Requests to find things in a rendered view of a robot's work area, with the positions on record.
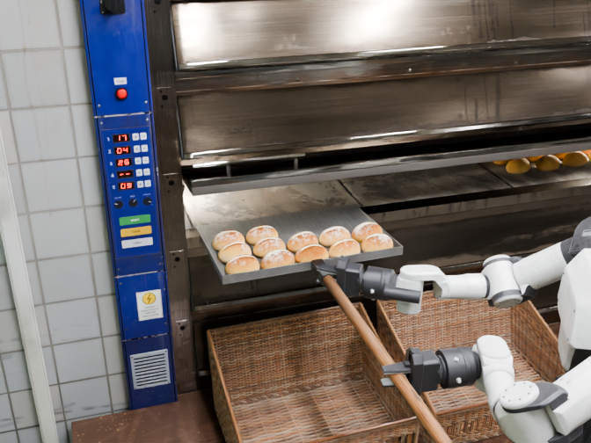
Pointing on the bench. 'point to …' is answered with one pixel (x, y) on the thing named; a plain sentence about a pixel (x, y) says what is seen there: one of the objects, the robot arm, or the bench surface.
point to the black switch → (112, 6)
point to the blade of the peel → (326, 217)
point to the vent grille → (149, 369)
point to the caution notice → (149, 304)
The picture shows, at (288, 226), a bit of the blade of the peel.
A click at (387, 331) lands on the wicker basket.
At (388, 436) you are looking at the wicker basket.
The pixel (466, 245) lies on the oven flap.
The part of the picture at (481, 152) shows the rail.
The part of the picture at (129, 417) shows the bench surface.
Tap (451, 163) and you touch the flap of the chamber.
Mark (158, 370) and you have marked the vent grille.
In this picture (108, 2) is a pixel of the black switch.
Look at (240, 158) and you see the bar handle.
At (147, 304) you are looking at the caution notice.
